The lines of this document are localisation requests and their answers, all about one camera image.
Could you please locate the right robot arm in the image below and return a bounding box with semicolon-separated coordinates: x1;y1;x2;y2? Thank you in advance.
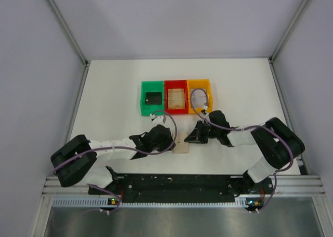
184;110;305;195

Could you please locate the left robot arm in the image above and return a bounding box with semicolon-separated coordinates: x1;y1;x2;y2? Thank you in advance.
50;124;175;191

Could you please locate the silver cards stack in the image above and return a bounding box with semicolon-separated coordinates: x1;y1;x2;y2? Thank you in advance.
190;89;209;108

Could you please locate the black cards stack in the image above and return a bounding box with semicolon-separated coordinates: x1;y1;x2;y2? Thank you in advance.
145;92;163;105

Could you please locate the yellow plastic bin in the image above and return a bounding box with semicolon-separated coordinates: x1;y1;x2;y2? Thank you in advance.
187;79;213;115

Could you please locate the green plastic bin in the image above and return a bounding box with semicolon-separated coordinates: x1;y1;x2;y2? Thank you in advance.
140;81;164;116

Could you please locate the red plastic bin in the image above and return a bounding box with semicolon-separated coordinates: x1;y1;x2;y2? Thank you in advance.
164;80;189;115

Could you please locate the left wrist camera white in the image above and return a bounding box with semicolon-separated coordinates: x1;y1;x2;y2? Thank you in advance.
150;114;167;125

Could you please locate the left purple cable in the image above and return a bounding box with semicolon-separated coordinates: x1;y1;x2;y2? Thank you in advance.
53;110;178;217

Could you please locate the purple cable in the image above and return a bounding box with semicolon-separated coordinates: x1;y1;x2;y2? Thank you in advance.
53;110;178;217
190;88;294;214

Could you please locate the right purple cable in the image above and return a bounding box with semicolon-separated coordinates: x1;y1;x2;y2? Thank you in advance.
190;88;294;214

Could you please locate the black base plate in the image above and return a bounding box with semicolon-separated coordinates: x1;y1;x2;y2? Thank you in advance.
88;172;274;203

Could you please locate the grey slotted cable duct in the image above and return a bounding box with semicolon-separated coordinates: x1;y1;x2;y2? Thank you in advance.
52;197;248;208

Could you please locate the right aluminium frame post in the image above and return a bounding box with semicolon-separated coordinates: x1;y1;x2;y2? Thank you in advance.
269;0;312;64

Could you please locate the aluminium frame post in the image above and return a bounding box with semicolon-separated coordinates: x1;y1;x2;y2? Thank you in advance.
269;0;312;64
45;0;88;67

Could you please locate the left aluminium frame post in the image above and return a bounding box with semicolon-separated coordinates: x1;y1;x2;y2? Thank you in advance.
45;0;88;67

